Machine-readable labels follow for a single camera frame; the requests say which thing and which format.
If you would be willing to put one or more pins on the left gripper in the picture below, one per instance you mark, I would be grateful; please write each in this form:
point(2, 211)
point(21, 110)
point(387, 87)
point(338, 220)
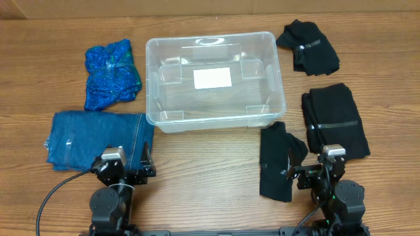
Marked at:
point(130, 174)

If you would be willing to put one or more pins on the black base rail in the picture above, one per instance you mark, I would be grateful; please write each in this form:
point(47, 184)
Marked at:
point(213, 233)

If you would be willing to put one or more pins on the black cloth near bin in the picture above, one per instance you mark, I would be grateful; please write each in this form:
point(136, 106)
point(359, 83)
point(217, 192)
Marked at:
point(277, 146)

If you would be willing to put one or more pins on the clear plastic storage bin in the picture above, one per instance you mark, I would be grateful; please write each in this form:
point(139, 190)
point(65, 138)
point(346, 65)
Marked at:
point(256, 96)

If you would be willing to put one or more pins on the large black cloth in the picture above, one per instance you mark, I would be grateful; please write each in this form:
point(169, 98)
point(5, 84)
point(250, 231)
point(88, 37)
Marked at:
point(331, 117)

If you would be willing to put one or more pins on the small black cloth top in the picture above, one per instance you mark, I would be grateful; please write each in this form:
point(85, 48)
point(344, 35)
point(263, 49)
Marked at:
point(312, 52)

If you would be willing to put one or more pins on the white label in bin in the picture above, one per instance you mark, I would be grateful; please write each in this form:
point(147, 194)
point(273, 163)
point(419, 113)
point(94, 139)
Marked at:
point(212, 78)

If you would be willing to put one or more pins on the blue green sparkly cloth bundle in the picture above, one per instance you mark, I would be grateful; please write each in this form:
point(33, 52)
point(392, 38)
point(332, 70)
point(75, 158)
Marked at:
point(113, 76)

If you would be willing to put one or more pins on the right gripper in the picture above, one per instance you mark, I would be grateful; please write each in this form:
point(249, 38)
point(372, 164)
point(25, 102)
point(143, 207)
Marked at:
point(308, 172)

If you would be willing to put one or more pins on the blue denim jeans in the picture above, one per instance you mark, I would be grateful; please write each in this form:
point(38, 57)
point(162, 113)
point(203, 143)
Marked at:
point(78, 137)

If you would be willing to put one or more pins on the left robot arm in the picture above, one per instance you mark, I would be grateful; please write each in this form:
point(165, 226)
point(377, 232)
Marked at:
point(111, 206)

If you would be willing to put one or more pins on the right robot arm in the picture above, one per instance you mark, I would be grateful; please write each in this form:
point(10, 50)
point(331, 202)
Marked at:
point(339, 203)

